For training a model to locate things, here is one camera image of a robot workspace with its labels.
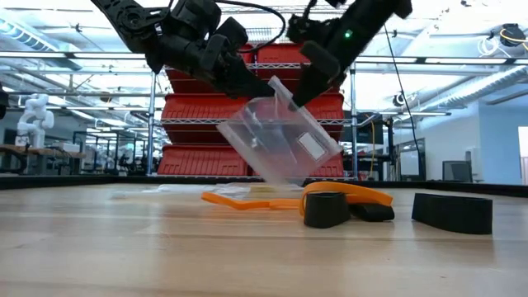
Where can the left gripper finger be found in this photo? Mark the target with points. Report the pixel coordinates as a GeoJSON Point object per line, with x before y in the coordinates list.
{"type": "Point", "coordinates": [247, 86]}

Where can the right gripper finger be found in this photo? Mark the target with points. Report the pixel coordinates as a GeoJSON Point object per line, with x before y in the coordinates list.
{"type": "Point", "coordinates": [321, 59]}

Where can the thin orange rubber band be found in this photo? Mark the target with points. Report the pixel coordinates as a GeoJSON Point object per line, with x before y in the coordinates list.
{"type": "Point", "coordinates": [231, 203]}

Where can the wide orange rubber band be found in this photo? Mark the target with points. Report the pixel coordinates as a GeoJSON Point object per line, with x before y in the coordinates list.
{"type": "Point", "coordinates": [350, 190]}

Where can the black wedge block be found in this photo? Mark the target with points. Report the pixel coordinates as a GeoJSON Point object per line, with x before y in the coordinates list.
{"type": "Point", "coordinates": [451, 215]}

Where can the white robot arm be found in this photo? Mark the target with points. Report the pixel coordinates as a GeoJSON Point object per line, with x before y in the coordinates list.
{"type": "Point", "coordinates": [35, 119]}

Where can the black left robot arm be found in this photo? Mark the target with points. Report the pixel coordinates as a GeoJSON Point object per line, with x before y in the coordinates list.
{"type": "Point", "coordinates": [132, 18]}

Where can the round ceiling fixture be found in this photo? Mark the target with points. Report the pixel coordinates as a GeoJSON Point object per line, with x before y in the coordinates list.
{"type": "Point", "coordinates": [399, 100]}

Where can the black monitor on stand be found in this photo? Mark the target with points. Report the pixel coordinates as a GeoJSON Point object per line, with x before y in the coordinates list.
{"type": "Point", "coordinates": [363, 130]}

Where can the dark framed screen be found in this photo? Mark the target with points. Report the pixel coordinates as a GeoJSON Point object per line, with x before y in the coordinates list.
{"type": "Point", "coordinates": [410, 161]}

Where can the dark computer monitor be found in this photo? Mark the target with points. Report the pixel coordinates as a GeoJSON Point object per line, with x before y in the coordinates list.
{"type": "Point", "coordinates": [458, 171]}

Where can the wooden workbench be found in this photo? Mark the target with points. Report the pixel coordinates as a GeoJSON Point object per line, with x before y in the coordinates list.
{"type": "Point", "coordinates": [41, 152]}

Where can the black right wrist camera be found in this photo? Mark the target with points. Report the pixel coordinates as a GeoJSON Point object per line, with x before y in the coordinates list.
{"type": "Point", "coordinates": [307, 29]}

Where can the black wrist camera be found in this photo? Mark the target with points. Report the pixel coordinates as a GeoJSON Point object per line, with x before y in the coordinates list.
{"type": "Point", "coordinates": [231, 31]}
{"type": "Point", "coordinates": [307, 29]}

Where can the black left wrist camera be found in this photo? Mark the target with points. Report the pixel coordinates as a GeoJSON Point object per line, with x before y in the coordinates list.
{"type": "Point", "coordinates": [231, 31]}

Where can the black aluminium table frame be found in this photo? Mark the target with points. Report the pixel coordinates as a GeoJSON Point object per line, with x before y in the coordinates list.
{"type": "Point", "coordinates": [62, 181]}

